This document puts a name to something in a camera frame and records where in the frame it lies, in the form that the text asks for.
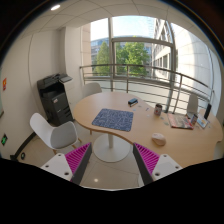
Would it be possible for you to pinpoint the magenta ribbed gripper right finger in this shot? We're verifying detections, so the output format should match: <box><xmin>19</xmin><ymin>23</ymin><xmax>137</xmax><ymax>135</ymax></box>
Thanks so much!
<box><xmin>133</xmin><ymin>143</ymin><xmax>182</xmax><ymax>186</ymax></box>

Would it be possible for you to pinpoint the white chair right side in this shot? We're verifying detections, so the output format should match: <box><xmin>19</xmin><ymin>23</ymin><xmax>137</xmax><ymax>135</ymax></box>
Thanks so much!
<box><xmin>187</xmin><ymin>94</ymin><xmax>198</xmax><ymax>114</ymax></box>

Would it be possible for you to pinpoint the white chair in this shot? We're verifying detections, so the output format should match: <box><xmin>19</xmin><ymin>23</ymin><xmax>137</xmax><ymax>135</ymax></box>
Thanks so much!
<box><xmin>30</xmin><ymin>113</ymin><xmax>81</xmax><ymax>153</ymax></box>
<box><xmin>82</xmin><ymin>82</ymin><xmax>102</xmax><ymax>97</ymax></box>
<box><xmin>187</xmin><ymin>94</ymin><xmax>198</xmax><ymax>114</ymax></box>

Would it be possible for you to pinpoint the blue patterned mouse pad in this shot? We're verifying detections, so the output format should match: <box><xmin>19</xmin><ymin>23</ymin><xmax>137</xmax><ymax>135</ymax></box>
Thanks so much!
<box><xmin>92</xmin><ymin>108</ymin><xmax>134</xmax><ymax>132</ymax></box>

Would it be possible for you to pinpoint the wooden curved table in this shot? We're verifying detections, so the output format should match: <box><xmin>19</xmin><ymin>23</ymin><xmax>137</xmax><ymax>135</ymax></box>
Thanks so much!
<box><xmin>73</xmin><ymin>92</ymin><xmax>223</xmax><ymax>168</ymax></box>

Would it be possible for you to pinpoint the white chair far side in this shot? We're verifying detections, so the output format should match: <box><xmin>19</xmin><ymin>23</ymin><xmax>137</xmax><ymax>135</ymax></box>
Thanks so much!
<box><xmin>82</xmin><ymin>82</ymin><xmax>102</xmax><ymax>97</ymax></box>

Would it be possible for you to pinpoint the black upright device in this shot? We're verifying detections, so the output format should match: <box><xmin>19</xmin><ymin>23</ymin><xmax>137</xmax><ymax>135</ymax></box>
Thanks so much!
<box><xmin>204</xmin><ymin>103</ymin><xmax>212</xmax><ymax>120</ymax></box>

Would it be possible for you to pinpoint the red magazine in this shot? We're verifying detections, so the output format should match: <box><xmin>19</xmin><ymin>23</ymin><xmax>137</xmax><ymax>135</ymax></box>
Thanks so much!
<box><xmin>167</xmin><ymin>113</ymin><xmax>193</xmax><ymax>130</ymax></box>

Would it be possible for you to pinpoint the red wall sign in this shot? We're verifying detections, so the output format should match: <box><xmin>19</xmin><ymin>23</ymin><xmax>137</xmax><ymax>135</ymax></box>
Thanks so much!
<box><xmin>3</xmin><ymin>78</ymin><xmax>7</xmax><ymax>91</ymax></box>

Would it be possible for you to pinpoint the round ceiling light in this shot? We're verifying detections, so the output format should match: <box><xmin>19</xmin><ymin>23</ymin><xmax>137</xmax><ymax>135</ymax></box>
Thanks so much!
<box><xmin>51</xmin><ymin>4</ymin><xmax>60</xmax><ymax>11</ymax></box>

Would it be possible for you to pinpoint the dark cylindrical cup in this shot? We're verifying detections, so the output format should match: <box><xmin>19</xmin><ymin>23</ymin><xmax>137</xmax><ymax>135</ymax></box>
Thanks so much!
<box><xmin>154</xmin><ymin>103</ymin><xmax>162</xmax><ymax>116</ymax></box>

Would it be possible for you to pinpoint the light blue booklet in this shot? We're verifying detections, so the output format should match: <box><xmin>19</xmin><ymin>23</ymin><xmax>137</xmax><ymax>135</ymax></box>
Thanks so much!
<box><xmin>197</xmin><ymin>118</ymin><xmax>208</xmax><ymax>128</ymax></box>

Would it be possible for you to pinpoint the small carton box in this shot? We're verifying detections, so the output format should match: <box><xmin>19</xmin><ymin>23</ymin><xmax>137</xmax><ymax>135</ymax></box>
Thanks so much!
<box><xmin>190</xmin><ymin>113</ymin><xmax>198</xmax><ymax>126</ymax></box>

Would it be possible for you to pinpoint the dark small box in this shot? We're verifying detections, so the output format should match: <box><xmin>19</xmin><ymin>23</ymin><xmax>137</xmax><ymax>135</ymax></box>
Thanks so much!
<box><xmin>128</xmin><ymin>98</ymin><xmax>138</xmax><ymax>107</ymax></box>

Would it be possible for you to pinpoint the black office printer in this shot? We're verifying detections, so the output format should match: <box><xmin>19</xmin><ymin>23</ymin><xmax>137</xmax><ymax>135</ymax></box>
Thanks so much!
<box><xmin>37</xmin><ymin>74</ymin><xmax>73</xmax><ymax>126</ymax></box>

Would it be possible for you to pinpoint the metal window railing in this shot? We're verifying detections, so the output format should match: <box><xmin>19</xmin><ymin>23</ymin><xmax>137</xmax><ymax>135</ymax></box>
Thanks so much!
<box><xmin>80</xmin><ymin>64</ymin><xmax>214</xmax><ymax>113</ymax></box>

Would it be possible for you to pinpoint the white chair near left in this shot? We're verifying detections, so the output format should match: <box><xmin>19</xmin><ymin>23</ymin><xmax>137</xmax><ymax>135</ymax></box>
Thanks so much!
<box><xmin>30</xmin><ymin>113</ymin><xmax>81</xmax><ymax>153</ymax></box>

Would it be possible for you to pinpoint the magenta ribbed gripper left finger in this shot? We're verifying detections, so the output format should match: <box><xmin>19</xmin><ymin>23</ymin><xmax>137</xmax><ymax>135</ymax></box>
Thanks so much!
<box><xmin>42</xmin><ymin>143</ymin><xmax>92</xmax><ymax>185</ymax></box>

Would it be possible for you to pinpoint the green exit sign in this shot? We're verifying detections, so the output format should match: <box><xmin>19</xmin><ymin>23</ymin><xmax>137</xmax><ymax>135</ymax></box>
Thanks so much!
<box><xmin>1</xmin><ymin>134</ymin><xmax>8</xmax><ymax>146</ymax></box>

